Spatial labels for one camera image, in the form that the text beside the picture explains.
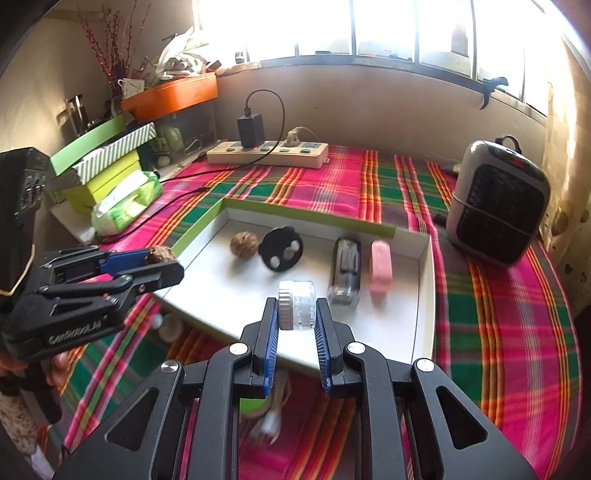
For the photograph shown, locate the orange box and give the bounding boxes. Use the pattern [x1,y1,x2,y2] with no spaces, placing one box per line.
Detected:
[121,71,219,121]

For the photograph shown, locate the white side table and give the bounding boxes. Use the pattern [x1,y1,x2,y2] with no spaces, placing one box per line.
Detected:
[48,198,100,245]

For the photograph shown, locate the green tissue pack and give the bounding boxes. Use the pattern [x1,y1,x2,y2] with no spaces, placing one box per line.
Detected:
[91,171,163,236]

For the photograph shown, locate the black round disc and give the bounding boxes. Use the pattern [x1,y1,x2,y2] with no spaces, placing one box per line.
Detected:
[259,226,304,271]

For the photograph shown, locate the person's left forearm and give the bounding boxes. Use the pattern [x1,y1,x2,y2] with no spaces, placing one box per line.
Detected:
[0,355,51,467]

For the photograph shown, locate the clear jar with white cap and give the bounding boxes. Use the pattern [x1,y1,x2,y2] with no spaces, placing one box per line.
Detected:
[277,280,317,332]

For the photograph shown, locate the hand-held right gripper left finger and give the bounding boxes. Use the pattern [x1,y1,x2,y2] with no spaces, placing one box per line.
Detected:
[53,298,280,480]

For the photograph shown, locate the grey space heater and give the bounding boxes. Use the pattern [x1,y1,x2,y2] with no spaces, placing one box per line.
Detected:
[445,135,552,267]

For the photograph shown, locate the light brown wrinkled walnut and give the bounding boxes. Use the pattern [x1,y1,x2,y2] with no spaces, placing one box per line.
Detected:
[230,231,259,257]

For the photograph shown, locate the black flashlight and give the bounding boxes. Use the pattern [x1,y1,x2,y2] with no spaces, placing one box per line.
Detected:
[327,237,362,308]

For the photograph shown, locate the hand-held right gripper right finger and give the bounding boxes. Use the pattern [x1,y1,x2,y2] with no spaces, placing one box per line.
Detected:
[315,298,539,480]

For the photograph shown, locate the black window handle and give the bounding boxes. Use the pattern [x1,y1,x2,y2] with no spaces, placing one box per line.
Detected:
[480,76,509,109]

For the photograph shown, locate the beige power strip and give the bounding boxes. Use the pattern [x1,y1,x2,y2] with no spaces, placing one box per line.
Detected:
[206,138,331,169]

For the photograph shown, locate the black charger with cable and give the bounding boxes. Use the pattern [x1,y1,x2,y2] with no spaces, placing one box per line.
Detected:
[99,90,286,243]

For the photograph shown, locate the green striped box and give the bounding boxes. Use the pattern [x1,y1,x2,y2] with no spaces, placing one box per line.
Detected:
[76,122,158,183]

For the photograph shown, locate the dark pitted walnut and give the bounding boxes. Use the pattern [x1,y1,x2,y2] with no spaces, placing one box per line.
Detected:
[147,246,178,266]

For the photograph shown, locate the window with dark frame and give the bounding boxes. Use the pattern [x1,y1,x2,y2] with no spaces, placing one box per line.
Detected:
[191,0,555,121]

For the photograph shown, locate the green flat box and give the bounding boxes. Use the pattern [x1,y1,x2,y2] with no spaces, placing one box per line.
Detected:
[50,114,134,176]

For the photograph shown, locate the pink case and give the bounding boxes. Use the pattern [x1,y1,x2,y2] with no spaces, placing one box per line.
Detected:
[369,239,393,296]

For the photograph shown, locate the red berry branches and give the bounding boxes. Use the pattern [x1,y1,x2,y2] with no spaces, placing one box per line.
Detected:
[76,4,127,100]

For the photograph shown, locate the green cardboard box tray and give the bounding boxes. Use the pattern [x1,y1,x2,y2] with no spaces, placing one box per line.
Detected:
[152,198,437,374]

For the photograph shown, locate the white plastic bag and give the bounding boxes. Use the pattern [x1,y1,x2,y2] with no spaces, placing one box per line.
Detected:
[157,25,208,75]

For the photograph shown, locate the person's left hand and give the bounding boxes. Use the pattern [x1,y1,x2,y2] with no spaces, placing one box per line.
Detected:
[45,353,71,386]

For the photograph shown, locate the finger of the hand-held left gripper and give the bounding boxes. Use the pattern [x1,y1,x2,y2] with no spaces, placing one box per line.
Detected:
[39,262,185,309]
[41,247,155,283]

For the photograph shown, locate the white plug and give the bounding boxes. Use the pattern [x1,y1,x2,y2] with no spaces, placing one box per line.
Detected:
[285,127,320,148]

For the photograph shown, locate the white cable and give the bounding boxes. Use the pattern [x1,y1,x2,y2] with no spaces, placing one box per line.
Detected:
[252,369,289,444]

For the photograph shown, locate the glass tank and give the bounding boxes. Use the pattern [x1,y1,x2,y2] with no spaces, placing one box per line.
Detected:
[152,104,218,162]

